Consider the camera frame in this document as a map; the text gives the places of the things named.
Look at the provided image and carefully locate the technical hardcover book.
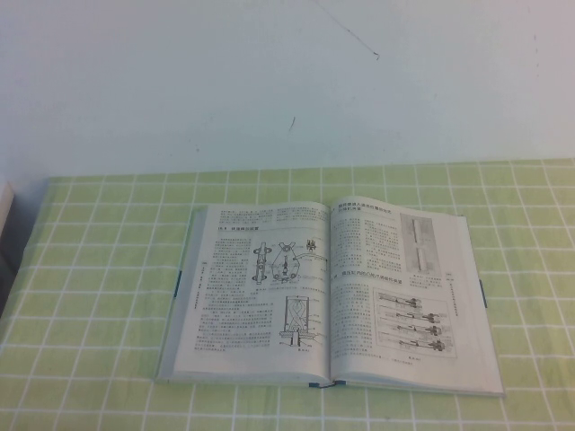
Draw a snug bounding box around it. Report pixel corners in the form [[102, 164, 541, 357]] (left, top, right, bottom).
[[155, 200, 506, 399]]

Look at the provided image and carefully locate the green white checked tablecloth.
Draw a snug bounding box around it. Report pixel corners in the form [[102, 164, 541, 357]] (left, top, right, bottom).
[[0, 159, 575, 431]]

